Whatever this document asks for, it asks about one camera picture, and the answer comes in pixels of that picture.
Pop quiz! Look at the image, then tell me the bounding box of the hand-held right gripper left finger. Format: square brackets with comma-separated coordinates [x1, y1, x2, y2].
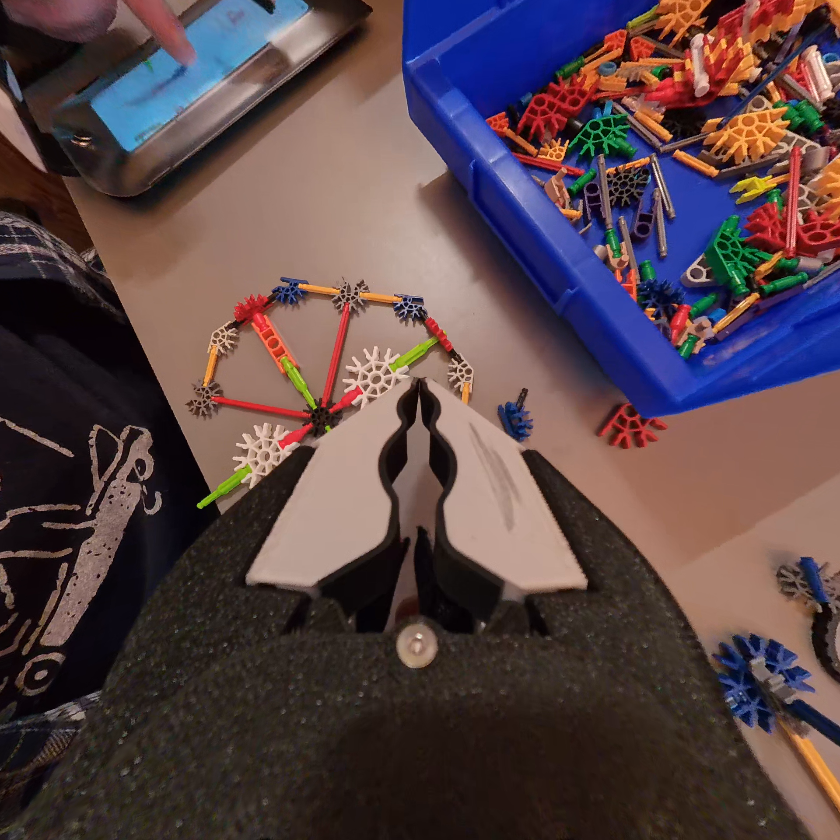
[246, 377, 421, 632]

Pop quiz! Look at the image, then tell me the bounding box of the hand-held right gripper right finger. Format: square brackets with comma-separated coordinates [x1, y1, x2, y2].
[420, 377, 589, 634]

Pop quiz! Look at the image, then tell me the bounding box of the wheel-shaped toy rod assembly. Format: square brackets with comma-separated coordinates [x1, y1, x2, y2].
[185, 277, 475, 510]

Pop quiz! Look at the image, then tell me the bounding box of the blue plastic bin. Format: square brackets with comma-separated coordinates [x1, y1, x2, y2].
[402, 0, 840, 417]

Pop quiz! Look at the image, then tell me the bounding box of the pile of colourful toy pieces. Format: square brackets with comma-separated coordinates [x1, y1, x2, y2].
[486, 0, 840, 358]

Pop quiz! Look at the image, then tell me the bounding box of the person's left hand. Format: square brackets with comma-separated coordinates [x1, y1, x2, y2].
[10, 0, 199, 68]

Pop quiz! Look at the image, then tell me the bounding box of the small blue toy connector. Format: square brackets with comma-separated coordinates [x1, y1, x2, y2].
[497, 388, 534, 441]

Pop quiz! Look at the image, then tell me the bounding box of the red toy connector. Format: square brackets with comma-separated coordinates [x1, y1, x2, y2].
[597, 402, 668, 450]

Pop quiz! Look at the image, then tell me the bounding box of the person's dark printed shirt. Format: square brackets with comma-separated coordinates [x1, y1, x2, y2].
[0, 282, 221, 723]

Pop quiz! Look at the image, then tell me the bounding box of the toy car frame with wheels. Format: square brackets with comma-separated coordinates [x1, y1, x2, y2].
[712, 556, 840, 798]

